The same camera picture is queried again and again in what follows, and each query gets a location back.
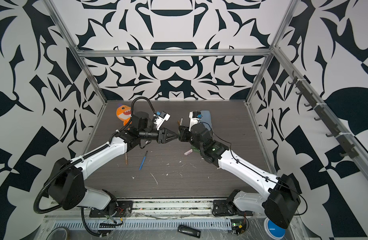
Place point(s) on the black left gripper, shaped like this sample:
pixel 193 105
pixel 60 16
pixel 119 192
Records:
pixel 163 134

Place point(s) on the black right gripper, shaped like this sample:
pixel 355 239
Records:
pixel 184 136

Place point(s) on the blue pen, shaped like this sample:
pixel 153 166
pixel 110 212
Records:
pixel 143 161

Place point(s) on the green pen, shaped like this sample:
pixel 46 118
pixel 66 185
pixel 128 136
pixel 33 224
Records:
pixel 195 149

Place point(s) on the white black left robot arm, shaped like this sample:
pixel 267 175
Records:
pixel 65 188

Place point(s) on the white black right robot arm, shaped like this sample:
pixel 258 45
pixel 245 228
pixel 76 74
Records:
pixel 279 198

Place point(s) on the light blue pencil case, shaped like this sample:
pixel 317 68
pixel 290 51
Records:
pixel 206 120

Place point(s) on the orange shark plush toy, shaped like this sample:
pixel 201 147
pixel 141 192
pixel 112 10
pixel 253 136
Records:
pixel 123 113

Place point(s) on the black remote device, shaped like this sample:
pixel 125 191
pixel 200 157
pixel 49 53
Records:
pixel 189 231

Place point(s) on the clear tape roll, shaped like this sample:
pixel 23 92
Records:
pixel 60 233

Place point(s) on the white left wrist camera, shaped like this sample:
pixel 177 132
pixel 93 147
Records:
pixel 160 118

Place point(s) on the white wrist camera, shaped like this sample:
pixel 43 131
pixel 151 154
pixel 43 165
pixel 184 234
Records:
pixel 195 117
pixel 160 118

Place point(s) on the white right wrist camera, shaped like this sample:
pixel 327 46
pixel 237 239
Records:
pixel 195 117

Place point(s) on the grey slotted cable duct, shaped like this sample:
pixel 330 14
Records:
pixel 133 224

